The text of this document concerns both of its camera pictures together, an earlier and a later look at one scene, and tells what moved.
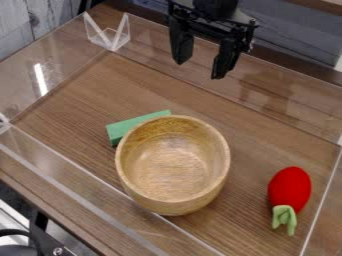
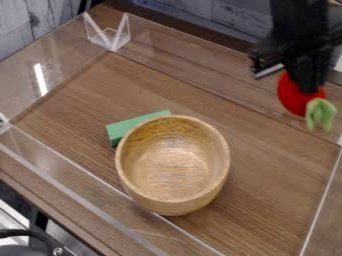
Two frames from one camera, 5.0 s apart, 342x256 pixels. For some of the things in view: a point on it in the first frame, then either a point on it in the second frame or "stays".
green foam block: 118,128 stays
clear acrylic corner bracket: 109,39 stays
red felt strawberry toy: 289,191 -> 307,104
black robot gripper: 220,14 -> 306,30
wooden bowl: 171,164 stays
